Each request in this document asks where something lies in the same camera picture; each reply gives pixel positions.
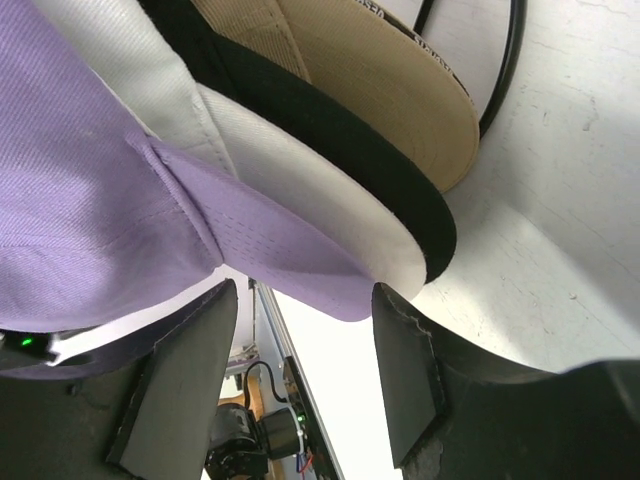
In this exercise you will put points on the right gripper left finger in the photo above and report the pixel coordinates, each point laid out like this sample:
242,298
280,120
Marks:
138,408

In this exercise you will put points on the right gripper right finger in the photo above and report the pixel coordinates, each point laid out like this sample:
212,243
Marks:
457,411

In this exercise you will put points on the lavender cap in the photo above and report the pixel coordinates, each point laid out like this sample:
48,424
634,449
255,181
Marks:
100,220

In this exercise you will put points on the white baseball cap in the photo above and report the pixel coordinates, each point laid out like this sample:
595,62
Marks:
121,44

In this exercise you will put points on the black and white cap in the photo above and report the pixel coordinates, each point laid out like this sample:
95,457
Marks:
315,119

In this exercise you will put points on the beige baseball cap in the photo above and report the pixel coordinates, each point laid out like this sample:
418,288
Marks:
373,65

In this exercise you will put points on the aluminium frame rail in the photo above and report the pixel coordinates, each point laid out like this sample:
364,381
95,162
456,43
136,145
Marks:
283,384

